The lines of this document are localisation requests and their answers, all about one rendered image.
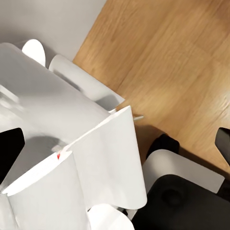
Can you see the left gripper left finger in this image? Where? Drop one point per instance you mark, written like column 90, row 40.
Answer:
column 11, row 144

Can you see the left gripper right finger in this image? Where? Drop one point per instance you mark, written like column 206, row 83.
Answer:
column 223, row 143

